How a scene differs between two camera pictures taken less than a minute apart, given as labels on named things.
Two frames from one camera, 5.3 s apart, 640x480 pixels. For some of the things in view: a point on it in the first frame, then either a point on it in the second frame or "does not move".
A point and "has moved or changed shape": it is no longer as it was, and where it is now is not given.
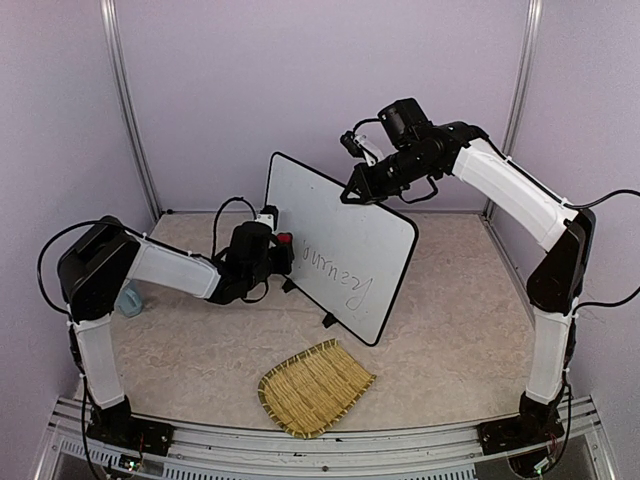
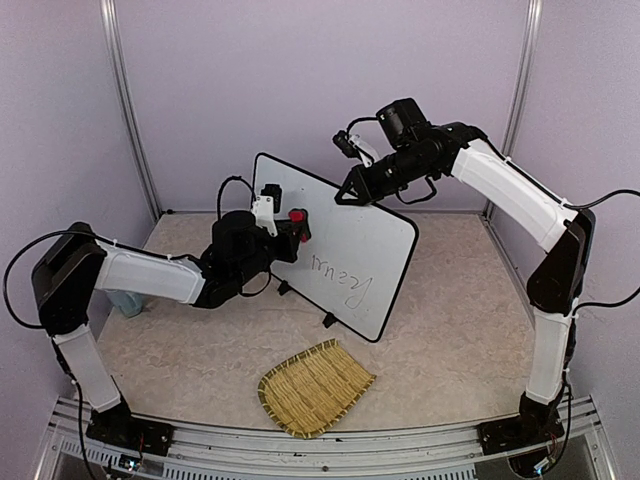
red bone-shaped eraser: (284, 238) has moved or changed shape
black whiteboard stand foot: (329, 320) does not move
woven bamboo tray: (307, 394) does not move
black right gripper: (368, 193) does not move
